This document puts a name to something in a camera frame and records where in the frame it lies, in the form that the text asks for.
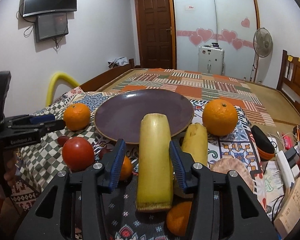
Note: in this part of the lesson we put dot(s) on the patchwork bed sheet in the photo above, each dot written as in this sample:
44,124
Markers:
261,104

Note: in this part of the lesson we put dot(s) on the yellow foam tube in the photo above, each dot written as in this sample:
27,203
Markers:
55,79

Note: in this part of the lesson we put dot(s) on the large yellow banana piece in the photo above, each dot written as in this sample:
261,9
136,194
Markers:
155,180

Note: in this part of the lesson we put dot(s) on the grey wall monitor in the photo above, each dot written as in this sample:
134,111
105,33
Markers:
50,26

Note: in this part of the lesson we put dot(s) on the large right orange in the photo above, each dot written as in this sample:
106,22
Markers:
219,117

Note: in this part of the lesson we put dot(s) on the wooden bed headboard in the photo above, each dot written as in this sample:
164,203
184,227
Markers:
289,79

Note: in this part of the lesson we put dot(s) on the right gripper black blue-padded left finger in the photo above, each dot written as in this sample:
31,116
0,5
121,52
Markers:
53,214

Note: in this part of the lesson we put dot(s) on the brown wooden door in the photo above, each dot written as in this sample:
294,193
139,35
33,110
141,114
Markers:
155,29

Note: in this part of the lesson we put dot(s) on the red tomato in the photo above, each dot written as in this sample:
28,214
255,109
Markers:
78,154

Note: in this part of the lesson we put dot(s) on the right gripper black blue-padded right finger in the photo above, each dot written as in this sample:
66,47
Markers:
223,205

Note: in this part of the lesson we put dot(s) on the left orange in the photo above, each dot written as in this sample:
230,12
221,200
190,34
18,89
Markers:
77,116

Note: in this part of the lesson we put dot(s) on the white standing fan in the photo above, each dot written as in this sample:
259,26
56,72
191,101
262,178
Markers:
263,48

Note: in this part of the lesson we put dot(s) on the white power strip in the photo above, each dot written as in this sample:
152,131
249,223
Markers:
288,174

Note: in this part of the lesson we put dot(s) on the small orange behind finger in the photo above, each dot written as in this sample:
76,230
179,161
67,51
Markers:
126,169

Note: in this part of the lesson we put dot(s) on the orange at bottom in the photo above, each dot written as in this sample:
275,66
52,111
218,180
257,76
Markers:
178,217

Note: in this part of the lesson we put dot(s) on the black orange glasses case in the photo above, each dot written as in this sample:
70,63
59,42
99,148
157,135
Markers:
265,148

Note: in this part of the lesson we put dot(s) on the brown paper booklet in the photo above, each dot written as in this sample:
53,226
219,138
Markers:
289,215

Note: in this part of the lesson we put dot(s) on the purple ceramic plate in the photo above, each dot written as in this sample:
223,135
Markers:
120,116

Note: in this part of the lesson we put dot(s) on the small yellow banana piece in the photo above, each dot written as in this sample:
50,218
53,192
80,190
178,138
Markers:
195,143

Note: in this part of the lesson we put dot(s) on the small dark red fruit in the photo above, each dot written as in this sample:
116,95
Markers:
62,140

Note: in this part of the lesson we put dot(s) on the white suitcase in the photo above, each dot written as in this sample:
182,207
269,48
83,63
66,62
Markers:
211,59

